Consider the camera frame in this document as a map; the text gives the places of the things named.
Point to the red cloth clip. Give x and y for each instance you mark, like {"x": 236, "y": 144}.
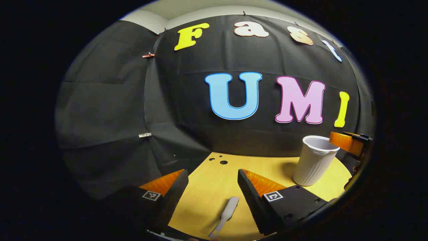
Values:
{"x": 148, "y": 55}

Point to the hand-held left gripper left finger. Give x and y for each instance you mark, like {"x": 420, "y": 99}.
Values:
{"x": 174, "y": 197}

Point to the black backdrop cloth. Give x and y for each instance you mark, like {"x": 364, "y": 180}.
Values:
{"x": 187, "y": 100}

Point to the silver cloth clip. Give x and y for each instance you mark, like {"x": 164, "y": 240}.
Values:
{"x": 144, "y": 135}

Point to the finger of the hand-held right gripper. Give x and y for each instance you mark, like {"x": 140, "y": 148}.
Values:
{"x": 344, "y": 142}

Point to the ribbed grey garbage bin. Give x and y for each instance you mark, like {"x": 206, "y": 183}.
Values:
{"x": 314, "y": 164}

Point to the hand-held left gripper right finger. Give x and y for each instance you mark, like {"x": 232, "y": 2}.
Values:
{"x": 250, "y": 197}

